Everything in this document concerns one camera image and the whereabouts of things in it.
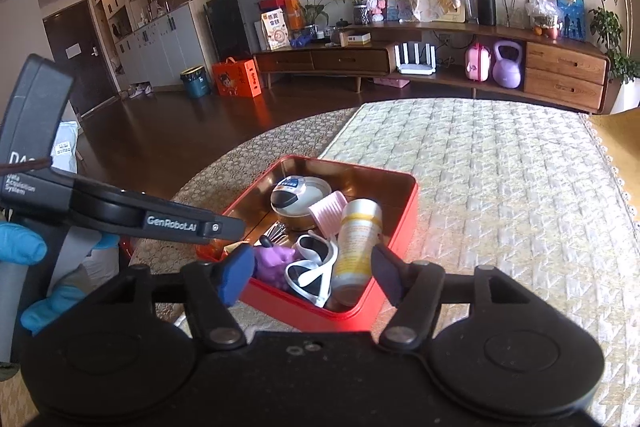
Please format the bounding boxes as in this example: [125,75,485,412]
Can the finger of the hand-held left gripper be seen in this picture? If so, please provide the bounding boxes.
[142,203,247,244]

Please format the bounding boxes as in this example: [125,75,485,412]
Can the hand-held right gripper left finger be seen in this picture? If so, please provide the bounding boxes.
[95,244,256,352]

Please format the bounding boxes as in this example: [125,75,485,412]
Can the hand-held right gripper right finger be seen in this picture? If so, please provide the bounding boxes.
[370,243,543,352]

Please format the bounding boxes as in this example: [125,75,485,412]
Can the purple spiky toy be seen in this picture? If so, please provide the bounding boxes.
[250,243,296,292]

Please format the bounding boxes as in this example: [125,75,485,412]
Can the white yellow bottle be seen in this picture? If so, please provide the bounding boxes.
[331,198,383,308]

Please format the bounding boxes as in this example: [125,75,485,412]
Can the red tin box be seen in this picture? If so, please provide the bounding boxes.
[197,154,419,320]

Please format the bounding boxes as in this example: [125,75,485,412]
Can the white sunglasses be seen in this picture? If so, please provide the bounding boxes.
[284,231,340,309]

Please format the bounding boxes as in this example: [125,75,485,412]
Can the pink ribbed comb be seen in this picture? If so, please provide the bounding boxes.
[307,190,349,239]

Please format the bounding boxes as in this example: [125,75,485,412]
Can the round gold tin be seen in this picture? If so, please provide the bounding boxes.
[270,176,333,230]

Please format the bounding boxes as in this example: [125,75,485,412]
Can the person's left hand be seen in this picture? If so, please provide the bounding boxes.
[0,222,97,337]

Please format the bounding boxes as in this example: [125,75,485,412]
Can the white parcel bag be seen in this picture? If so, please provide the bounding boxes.
[50,121,81,175]

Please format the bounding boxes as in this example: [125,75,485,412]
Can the dark door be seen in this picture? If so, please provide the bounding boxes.
[42,0,122,118]

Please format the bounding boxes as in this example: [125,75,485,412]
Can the teal bucket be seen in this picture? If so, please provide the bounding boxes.
[180,65,211,98]

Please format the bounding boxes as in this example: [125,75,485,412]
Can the quilted beige table mat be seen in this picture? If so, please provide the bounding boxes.
[317,99,640,427]

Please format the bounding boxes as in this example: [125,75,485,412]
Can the orange gift bag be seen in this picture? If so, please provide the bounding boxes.
[211,57,263,98]

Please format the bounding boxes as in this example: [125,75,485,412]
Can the black cabinet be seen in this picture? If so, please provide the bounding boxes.
[204,0,271,62]

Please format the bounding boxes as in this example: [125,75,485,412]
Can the white snack bag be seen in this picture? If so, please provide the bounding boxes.
[260,8,291,51]

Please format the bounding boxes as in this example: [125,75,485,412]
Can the white router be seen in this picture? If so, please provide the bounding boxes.
[394,42,437,75]

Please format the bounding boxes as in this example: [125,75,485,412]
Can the pink toy case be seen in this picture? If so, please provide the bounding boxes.
[464,42,492,82]

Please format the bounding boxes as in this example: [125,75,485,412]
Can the small potted plant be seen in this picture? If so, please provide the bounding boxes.
[295,0,331,38]

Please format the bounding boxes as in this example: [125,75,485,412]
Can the red orange box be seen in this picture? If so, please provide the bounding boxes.
[258,0,303,30]

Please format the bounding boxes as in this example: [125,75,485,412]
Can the purple kettlebell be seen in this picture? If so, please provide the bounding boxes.
[492,39,524,88]

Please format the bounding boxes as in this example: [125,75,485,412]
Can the wooden TV cabinet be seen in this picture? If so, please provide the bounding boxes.
[251,22,617,115]

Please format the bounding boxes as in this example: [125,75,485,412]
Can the plastic bag of fruit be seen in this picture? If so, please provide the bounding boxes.
[525,0,560,38]

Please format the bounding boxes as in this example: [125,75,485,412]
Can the blue picture box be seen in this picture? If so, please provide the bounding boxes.
[556,0,587,42]

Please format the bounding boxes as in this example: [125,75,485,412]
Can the tall potted tree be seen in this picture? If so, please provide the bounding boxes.
[575,0,640,114]

